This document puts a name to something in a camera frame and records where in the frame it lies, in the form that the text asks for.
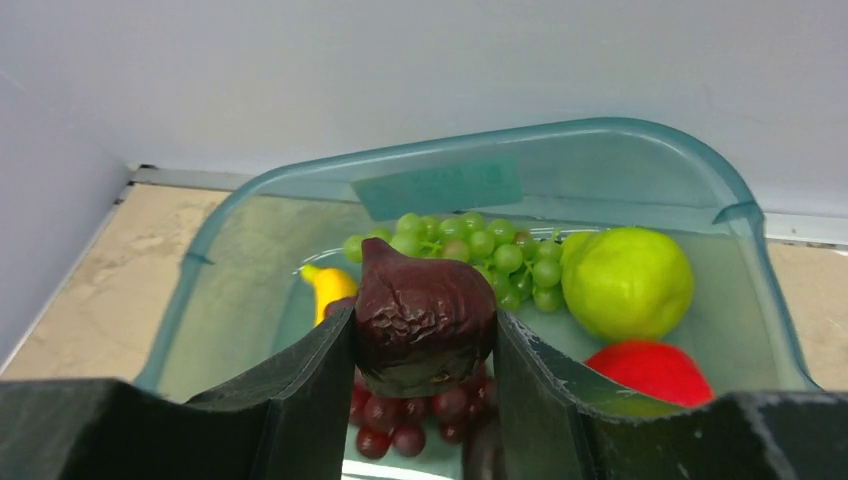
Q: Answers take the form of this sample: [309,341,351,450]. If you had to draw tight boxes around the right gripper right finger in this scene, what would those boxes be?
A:
[494,311,847,479]

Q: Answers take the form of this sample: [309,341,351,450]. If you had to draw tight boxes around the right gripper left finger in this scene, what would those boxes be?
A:
[1,308,354,479]

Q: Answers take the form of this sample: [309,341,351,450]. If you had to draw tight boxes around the dark red fake grapes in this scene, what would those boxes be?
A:
[348,367,496,460]

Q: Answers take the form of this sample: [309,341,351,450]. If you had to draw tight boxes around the yellow fake banana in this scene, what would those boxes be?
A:
[300,264,358,327]

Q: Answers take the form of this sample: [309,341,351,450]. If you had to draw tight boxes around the green fake pear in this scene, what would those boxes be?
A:
[560,227,695,343]

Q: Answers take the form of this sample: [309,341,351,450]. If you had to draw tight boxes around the dark purple fake fig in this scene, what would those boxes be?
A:
[353,238,498,398]

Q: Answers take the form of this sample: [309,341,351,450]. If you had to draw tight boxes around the green fake grapes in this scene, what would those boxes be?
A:
[342,211,565,313]

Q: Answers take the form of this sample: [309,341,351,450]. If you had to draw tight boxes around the red fake apple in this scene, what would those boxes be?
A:
[585,340,714,408]

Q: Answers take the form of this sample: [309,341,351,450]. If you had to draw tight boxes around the teal plastic bin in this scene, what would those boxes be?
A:
[137,118,820,401]

